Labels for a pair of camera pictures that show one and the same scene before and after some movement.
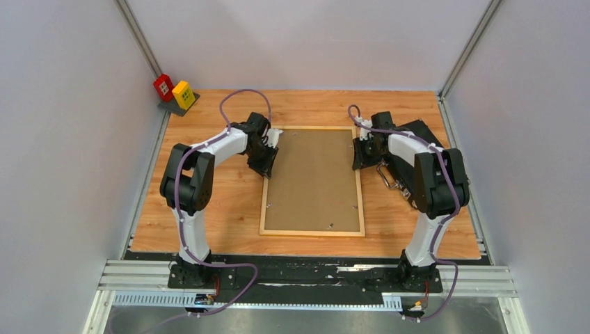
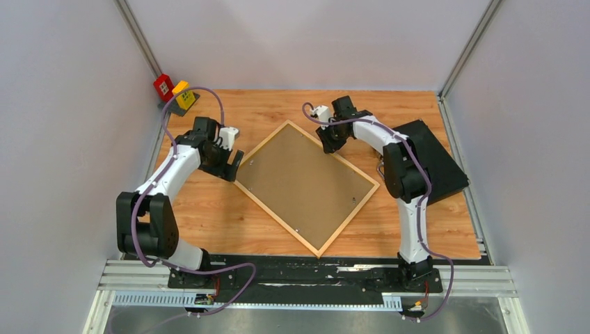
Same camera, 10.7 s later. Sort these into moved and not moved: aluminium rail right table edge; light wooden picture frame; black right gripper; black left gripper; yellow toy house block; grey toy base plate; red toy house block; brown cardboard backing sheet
Moved: black left gripper; black right gripper; light wooden picture frame; brown cardboard backing sheet
Not moved: yellow toy house block; grey toy base plate; aluminium rail right table edge; red toy house block
